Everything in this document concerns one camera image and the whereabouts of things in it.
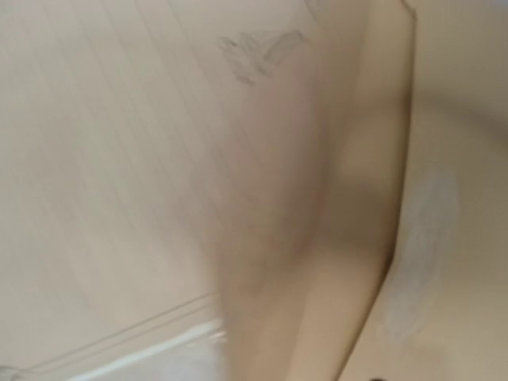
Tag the brown kraft envelope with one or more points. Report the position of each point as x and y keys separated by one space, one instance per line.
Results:
x=441 y=313

